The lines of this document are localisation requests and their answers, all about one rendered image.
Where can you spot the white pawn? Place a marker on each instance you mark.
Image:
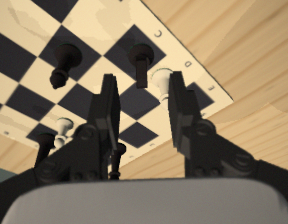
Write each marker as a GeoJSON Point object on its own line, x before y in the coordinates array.
{"type": "Point", "coordinates": [64, 125]}

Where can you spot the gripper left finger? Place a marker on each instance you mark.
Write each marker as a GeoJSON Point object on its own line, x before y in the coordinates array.
{"type": "Point", "coordinates": [81, 159]}

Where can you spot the white chess piece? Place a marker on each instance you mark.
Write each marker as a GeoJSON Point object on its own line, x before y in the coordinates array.
{"type": "Point", "coordinates": [160, 79]}

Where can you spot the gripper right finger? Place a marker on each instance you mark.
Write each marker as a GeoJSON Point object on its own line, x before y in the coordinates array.
{"type": "Point", "coordinates": [207, 153]}

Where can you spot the chessboard with cream and black squares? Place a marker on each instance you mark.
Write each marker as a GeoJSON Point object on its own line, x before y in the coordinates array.
{"type": "Point", "coordinates": [104, 31]}

